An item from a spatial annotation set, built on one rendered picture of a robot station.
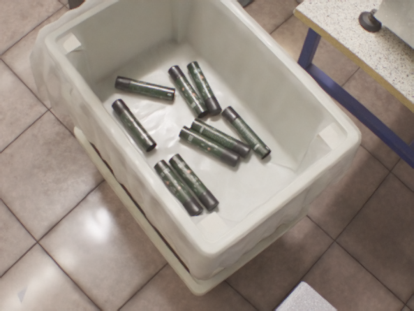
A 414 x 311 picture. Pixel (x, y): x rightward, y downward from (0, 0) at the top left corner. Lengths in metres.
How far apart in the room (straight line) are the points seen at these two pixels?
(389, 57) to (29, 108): 1.25
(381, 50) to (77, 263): 1.08
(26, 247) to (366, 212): 1.11
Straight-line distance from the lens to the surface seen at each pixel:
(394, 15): 1.12
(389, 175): 1.90
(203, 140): 1.27
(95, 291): 1.67
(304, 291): 0.92
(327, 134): 1.12
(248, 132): 1.29
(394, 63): 1.16
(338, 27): 1.17
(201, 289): 1.42
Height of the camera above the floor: 1.63
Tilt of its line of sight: 66 degrees down
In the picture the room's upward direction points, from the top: 7 degrees clockwise
